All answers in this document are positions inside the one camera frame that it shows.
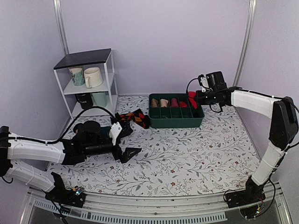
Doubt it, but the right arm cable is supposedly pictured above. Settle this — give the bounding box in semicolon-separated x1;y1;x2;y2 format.
185;77;200;94

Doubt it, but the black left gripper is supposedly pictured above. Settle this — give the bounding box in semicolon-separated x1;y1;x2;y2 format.
84;137;142;163

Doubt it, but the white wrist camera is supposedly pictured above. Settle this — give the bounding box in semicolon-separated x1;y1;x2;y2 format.
198;74;210;92
109;122;122;146

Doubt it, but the mint green mug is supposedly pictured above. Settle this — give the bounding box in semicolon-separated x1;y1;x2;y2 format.
92;92;107;107

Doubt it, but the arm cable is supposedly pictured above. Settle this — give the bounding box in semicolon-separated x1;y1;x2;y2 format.
14;106;117;145
185;77;200;94

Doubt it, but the brown argyle sock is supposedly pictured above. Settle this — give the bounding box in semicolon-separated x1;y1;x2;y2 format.
73;123;81;133

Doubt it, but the teal patterned mug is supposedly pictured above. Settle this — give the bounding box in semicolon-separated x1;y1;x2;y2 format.
69;67;85;86

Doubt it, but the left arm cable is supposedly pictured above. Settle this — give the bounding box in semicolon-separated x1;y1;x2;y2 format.
14;106;117;145

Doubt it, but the red rolled sock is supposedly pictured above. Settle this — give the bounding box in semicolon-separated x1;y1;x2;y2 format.
179;101;188;108

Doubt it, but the right aluminium corner post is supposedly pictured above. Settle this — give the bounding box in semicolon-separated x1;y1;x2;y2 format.
233;0;257;86

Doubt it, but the aluminium front rail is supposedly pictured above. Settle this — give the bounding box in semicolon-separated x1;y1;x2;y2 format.
21;182;293;224

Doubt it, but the tan rolled sock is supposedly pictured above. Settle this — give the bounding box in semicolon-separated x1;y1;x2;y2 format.
150;98;159;108

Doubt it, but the white shelf rack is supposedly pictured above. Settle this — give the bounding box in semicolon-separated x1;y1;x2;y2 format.
53;49;118;119

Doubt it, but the left aluminium corner post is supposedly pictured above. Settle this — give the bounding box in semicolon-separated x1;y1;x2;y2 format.
53;0;69;55

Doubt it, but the black orange argyle sock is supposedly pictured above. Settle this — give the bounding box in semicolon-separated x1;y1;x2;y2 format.
111;109;150;129

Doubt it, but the floral table cloth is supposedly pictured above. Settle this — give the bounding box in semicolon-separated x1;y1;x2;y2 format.
48;105;259;196

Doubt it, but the dark teal sock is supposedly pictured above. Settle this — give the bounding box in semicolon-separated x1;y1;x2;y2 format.
100;126;111;138

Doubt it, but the maroon rolled sock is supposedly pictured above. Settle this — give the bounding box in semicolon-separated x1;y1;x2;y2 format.
171;98;179;108

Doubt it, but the green divided organizer box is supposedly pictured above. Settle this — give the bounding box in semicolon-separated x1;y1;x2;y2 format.
149;93;205;128

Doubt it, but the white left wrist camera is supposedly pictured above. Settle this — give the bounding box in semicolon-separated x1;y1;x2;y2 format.
109;122;122;146

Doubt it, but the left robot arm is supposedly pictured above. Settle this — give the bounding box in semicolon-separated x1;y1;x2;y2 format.
0;121;141;203

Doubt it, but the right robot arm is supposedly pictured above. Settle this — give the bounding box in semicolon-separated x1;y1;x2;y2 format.
194;71;299;203

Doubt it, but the aluminium corner post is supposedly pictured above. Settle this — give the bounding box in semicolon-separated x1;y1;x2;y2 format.
233;0;257;86
53;0;69;55

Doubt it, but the beige rolled sock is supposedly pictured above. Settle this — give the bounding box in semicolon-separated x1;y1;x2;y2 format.
160;99;169;108

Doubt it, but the cream mug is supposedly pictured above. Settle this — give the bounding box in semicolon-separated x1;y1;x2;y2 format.
84;67;103;89

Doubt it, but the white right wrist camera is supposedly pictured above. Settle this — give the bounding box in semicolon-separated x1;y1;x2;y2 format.
198;74;210;92

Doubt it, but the red sock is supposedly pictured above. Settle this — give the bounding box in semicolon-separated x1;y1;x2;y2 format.
187;91;198;109
179;101;188;108

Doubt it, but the black mug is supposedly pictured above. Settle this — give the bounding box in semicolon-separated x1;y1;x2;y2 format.
75;93;93;110

